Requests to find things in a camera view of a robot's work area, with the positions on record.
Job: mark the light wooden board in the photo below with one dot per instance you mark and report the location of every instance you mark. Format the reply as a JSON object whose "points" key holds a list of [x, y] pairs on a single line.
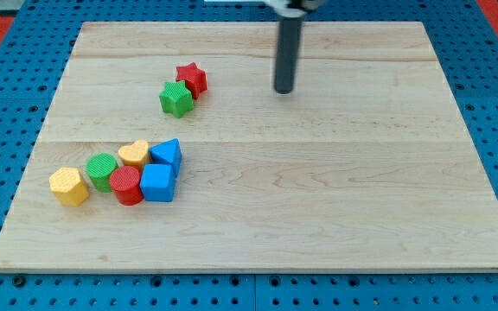
{"points": [[367, 167]]}

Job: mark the blue triangle block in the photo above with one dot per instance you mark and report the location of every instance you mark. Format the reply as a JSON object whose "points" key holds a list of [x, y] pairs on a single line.
{"points": [[169, 153]]}

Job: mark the red cylinder block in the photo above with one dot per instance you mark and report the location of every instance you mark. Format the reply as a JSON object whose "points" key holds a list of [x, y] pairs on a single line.
{"points": [[125, 184]]}

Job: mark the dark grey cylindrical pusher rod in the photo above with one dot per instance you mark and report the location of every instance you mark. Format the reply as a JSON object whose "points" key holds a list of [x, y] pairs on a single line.
{"points": [[287, 48]]}

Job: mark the red star block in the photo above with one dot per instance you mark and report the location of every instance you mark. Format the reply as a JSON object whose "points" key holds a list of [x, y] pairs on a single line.
{"points": [[195, 79]]}

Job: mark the green star block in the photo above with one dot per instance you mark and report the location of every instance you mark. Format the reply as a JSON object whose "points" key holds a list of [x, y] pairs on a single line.
{"points": [[176, 98]]}

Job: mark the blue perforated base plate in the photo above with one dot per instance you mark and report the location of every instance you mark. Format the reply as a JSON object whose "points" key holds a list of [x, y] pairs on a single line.
{"points": [[33, 55]]}

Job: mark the blue cube block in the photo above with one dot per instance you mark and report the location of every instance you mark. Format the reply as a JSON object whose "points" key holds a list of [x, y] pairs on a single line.
{"points": [[158, 182]]}

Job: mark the yellow heart block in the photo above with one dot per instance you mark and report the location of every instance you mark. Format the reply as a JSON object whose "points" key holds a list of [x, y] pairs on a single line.
{"points": [[135, 155]]}

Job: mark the green cylinder block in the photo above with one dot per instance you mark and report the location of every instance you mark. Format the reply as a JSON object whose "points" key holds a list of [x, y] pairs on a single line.
{"points": [[99, 168]]}

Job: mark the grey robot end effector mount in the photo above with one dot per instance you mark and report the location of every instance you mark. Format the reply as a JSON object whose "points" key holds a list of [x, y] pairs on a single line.
{"points": [[284, 8]]}

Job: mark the yellow hexagon block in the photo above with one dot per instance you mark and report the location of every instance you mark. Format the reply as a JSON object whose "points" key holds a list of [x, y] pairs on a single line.
{"points": [[68, 186]]}

